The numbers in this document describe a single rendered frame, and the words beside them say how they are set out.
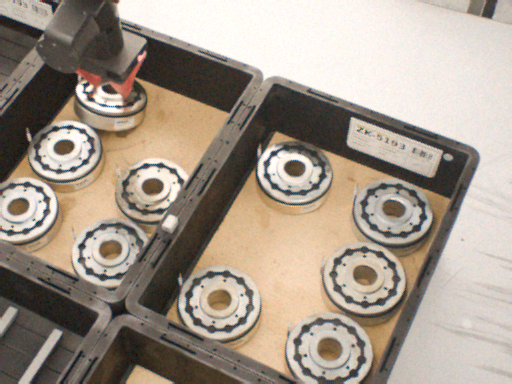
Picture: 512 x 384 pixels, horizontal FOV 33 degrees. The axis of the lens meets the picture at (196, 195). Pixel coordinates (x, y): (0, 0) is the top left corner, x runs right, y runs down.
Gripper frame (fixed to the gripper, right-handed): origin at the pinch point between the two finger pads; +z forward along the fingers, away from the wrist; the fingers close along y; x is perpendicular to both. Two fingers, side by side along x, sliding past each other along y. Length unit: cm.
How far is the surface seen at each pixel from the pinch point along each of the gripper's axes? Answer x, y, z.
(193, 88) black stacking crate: 7.0, 9.3, 3.4
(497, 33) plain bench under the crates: 53, 44, 21
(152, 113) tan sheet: 1.7, 5.2, 5.5
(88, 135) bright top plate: -7.6, 0.4, 2.2
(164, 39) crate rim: 7.8, 4.6, -4.2
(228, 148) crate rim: -5.2, 21.3, -5.1
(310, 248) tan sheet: -8.7, 35.1, 4.6
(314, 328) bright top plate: -20.3, 40.5, 0.7
